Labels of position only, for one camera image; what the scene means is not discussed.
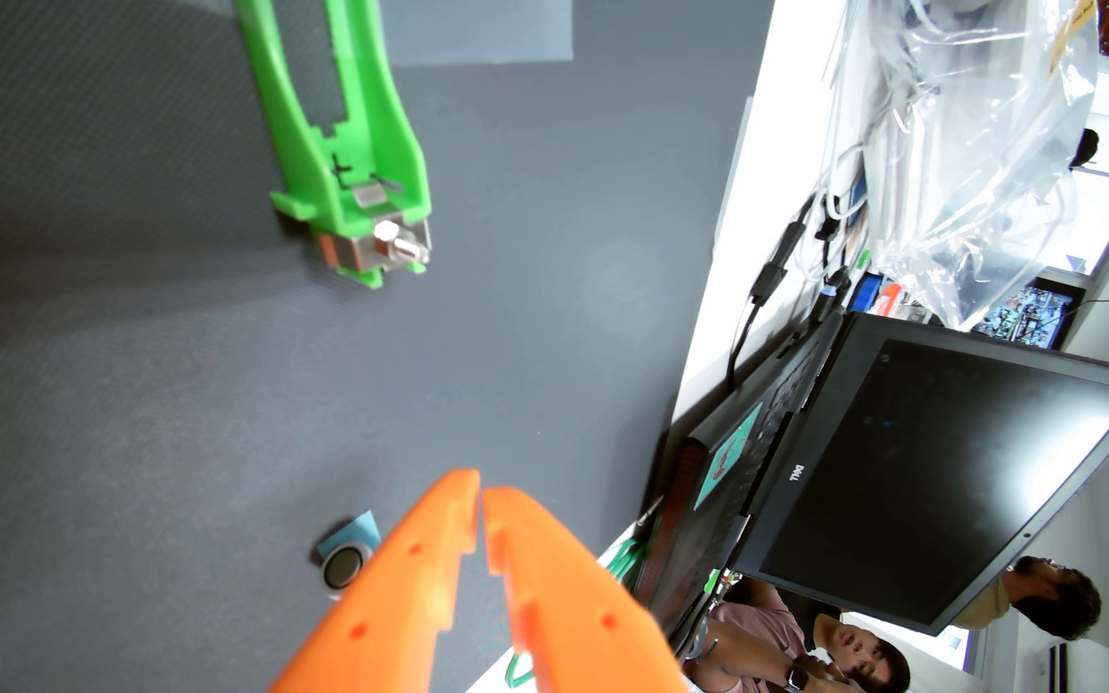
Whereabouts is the black cable with adapter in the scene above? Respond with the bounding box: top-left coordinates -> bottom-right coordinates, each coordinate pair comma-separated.
726,192 -> 818,394

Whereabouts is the small background monitor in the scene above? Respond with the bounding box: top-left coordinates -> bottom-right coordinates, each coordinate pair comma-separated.
973,279 -> 1087,350

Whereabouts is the white air conditioner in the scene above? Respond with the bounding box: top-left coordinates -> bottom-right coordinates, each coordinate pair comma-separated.
1036,640 -> 1109,693

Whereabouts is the dark grey table mat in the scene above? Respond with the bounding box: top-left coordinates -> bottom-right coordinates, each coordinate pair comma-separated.
0,0 -> 777,693

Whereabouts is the white cylindrical battery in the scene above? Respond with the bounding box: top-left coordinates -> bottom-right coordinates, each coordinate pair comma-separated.
320,541 -> 375,593

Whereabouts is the blue tape piece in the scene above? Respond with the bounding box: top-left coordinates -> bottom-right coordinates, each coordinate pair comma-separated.
316,510 -> 383,560

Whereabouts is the green battery holder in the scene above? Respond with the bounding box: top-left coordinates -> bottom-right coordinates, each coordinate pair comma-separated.
232,0 -> 434,290

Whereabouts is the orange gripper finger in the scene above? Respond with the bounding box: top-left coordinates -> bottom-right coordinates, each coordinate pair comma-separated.
270,468 -> 483,693
482,487 -> 691,693

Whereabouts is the person in beige shirt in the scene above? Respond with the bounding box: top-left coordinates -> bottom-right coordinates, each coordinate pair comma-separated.
949,555 -> 1105,642

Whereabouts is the translucent grey tape strip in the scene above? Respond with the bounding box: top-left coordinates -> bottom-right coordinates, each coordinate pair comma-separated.
270,0 -> 575,67

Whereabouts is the person in pink shirt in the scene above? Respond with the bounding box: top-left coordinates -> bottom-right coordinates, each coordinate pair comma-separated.
684,577 -> 912,693

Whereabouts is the green cable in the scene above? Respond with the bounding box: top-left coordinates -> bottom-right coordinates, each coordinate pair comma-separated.
504,539 -> 652,689

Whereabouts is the small blue box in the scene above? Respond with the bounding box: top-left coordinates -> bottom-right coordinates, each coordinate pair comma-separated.
848,272 -> 888,314

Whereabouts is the black Dell laptop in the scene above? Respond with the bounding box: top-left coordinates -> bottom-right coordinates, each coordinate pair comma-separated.
633,310 -> 1109,665

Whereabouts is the clear plastic bag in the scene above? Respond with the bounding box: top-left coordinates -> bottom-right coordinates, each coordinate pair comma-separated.
829,0 -> 1099,330

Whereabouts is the short black plug cable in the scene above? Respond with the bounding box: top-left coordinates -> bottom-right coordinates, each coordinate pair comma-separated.
809,192 -> 854,323

